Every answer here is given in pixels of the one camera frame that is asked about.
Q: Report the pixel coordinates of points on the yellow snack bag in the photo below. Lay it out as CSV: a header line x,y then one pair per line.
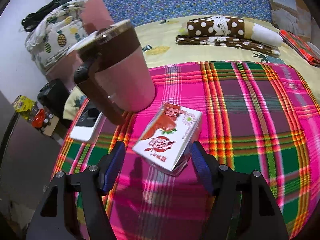
x,y
25,105

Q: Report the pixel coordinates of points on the black bag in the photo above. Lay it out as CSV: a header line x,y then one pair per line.
x,y
37,17

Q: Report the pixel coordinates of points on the brown polka dot folded blanket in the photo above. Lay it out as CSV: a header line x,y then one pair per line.
x,y
225,43

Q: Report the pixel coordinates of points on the pink green plaid tablecloth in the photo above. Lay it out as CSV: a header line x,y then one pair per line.
x,y
250,117

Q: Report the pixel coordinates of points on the folded red plaid cloth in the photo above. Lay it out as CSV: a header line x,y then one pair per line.
x,y
300,45

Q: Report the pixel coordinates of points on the pineapple print bundle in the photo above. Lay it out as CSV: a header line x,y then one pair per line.
x,y
57,37

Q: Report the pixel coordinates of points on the pink brown lidded mug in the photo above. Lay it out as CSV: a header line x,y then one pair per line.
x,y
125,75

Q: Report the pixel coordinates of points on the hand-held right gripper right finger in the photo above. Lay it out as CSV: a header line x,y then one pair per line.
x,y
202,170

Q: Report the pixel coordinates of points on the brown polka dot rolled blanket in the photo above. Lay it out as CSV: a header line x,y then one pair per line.
x,y
212,27

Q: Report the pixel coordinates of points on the bedding package box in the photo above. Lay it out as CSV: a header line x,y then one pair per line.
x,y
285,12

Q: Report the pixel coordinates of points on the red snack packet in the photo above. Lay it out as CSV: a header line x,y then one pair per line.
x,y
38,120

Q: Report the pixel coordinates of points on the grey cabinet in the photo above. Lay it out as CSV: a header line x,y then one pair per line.
x,y
25,155

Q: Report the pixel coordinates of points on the blue floral headboard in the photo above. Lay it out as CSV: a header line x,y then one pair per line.
x,y
187,0

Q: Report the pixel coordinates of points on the red white drink carton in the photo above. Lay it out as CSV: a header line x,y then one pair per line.
x,y
162,140

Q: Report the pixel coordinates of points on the white smartphone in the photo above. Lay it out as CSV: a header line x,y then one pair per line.
x,y
85,125

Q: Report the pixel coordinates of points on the yellow pineapple print bed sheet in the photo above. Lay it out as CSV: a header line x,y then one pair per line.
x,y
170,52

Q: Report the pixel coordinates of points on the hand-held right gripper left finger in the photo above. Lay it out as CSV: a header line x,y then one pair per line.
x,y
113,170

